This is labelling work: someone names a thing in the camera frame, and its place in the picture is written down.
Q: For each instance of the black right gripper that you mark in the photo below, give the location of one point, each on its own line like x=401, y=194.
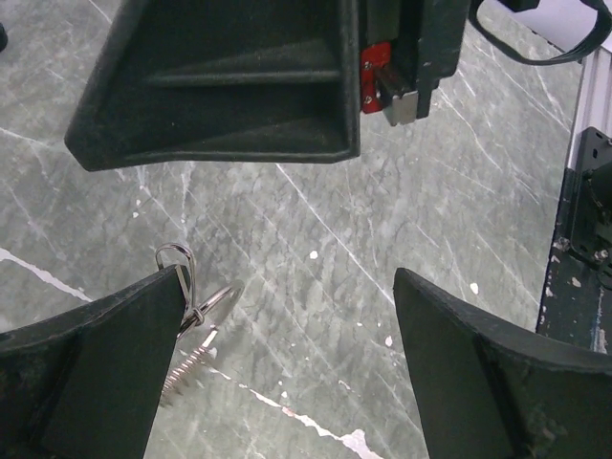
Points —
x=406, y=49

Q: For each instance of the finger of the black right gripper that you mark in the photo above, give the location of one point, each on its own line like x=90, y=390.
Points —
x=222, y=81

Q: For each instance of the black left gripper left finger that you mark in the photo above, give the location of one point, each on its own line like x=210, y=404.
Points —
x=87, y=383

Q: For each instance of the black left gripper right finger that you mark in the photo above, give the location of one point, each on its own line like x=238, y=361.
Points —
x=486, y=388

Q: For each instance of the silver metal keyring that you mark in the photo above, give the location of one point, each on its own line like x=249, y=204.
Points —
x=212, y=312

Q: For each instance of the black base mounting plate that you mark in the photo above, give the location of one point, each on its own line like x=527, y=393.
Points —
x=575, y=304

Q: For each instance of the red and black stamp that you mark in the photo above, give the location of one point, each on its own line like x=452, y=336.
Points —
x=3, y=38

